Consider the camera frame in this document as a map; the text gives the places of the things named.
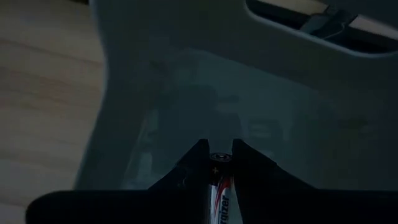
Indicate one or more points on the silver Energizer AA battery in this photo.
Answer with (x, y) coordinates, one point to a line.
(222, 199)

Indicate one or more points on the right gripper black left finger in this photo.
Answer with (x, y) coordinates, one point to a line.
(189, 186)

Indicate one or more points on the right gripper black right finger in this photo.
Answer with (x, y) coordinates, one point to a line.
(264, 193)

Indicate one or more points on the light grey plastic bin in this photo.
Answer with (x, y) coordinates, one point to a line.
(217, 77)

